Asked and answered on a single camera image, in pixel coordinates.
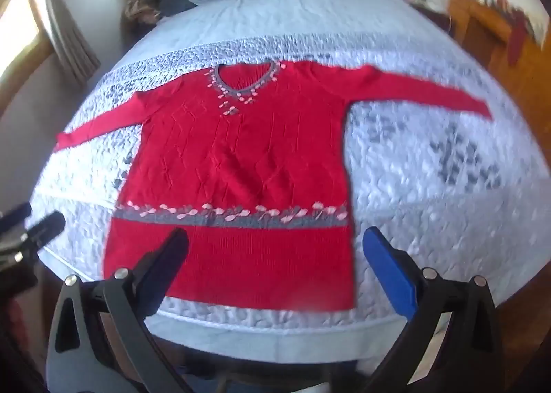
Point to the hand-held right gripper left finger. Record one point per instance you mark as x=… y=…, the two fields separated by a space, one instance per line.
x=171 y=256

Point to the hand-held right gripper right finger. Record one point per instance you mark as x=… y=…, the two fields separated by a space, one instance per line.
x=387 y=264

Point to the wooden dresser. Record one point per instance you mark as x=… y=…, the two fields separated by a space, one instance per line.
x=486 y=44

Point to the beige curtain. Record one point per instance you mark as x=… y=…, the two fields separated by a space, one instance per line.
x=71 y=40

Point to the light blue quilted bedspread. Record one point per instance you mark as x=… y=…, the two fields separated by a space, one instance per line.
x=430 y=203

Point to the wooden framed window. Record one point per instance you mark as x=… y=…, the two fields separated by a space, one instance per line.
x=19 y=40

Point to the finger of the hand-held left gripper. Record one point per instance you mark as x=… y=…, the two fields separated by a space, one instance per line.
x=15 y=214
x=45 y=227

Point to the red knit sweater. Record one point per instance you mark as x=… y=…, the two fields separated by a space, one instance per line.
x=241 y=152

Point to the red hanging cloth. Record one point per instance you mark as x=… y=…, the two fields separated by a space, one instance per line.
x=518 y=42

